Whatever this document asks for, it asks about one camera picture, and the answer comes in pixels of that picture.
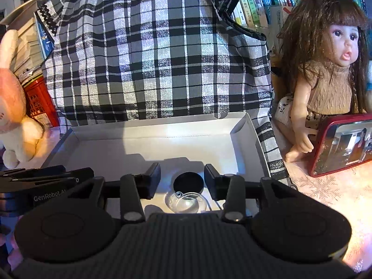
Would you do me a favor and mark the black round lid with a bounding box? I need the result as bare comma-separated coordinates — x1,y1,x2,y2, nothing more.
173,172,205,200

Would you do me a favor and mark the clear plastic dome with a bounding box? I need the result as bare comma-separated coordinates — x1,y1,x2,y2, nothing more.
165,191,208,214

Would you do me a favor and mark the brown-haired doll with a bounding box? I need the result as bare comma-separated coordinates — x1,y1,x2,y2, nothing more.
275,0,372,163

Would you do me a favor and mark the black white plaid pillow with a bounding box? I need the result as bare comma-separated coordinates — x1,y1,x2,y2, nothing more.
41,0,274,123

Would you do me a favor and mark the red plastic crate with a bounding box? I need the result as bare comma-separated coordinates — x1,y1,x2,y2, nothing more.
23,77,60,128

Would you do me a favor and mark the black white plaid blanket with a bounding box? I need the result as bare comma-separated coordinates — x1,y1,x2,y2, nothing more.
250,93,291,182

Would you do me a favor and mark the pink white plush bunny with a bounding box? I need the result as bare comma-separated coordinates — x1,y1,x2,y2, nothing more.
0,29,45,169

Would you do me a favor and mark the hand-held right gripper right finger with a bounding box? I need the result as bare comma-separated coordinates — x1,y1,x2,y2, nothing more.
204,164,295,223

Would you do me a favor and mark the stack of magazines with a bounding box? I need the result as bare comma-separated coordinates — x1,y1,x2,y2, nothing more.
12,0,56,79

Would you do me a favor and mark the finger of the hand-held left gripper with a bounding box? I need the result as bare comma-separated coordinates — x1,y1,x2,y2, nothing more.
0,168,95,192
0,165,67,178

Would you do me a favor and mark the white cardboard box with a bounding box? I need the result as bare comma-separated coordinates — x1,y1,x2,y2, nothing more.
43,111,289,220

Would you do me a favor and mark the red-cased smartphone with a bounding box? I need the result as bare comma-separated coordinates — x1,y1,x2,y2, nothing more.
309,113,372,178

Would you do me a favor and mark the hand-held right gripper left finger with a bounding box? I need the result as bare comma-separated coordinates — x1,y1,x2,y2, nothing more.
76,163,161,224

